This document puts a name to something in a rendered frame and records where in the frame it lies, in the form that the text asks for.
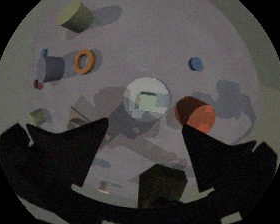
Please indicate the orange ring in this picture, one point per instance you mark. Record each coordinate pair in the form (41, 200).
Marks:
(91, 61)

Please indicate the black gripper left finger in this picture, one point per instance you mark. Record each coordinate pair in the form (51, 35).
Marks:
(73, 150)

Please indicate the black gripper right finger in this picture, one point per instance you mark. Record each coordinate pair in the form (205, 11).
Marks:
(210, 158)

